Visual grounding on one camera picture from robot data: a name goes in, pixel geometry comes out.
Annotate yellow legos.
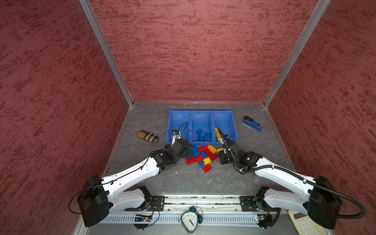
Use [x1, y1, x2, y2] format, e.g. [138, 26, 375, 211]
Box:
[215, 127, 222, 142]

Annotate blue legos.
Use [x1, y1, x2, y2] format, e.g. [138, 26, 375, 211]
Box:
[195, 128, 211, 142]

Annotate blue three-compartment bin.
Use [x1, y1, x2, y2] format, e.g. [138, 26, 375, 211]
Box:
[166, 110, 238, 146]

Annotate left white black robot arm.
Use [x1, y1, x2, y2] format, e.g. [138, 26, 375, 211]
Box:
[77, 139, 192, 227]

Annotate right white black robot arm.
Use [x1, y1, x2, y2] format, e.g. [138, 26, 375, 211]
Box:
[220, 136, 342, 230]

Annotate long red lego brick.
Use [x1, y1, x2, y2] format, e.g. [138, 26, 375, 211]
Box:
[186, 157, 197, 165]

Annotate yellow lego brick top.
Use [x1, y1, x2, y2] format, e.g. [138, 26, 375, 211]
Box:
[207, 146, 217, 154]

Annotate yellow lego brick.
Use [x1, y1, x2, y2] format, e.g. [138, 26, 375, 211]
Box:
[203, 158, 211, 166]
[207, 146, 217, 154]

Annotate long red lego top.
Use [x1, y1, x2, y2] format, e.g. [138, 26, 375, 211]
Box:
[198, 146, 212, 157]

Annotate yellow lego brick centre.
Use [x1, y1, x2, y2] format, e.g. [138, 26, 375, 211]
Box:
[203, 158, 211, 166]

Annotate red lego brick bottom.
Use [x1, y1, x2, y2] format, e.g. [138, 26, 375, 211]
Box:
[203, 164, 212, 173]

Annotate plaid glasses case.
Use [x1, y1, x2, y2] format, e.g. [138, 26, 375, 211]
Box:
[137, 130, 159, 144]

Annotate blue black stapler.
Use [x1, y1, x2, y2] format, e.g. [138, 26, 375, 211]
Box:
[242, 116, 262, 132]

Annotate heart-shaped white clock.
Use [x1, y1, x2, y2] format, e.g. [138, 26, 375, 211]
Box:
[179, 206, 203, 235]

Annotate cream calculator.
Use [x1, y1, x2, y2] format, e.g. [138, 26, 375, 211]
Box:
[288, 210, 328, 235]

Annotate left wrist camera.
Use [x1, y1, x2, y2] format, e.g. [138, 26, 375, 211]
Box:
[171, 129, 180, 145]

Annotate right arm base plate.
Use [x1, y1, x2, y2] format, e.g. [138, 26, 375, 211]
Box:
[239, 196, 278, 213]

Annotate aluminium rail frame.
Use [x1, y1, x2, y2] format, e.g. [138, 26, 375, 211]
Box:
[73, 193, 333, 235]

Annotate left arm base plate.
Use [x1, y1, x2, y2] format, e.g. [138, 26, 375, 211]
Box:
[124, 195, 165, 212]

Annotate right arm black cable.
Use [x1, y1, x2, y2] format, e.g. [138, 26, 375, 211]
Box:
[217, 127, 367, 220]

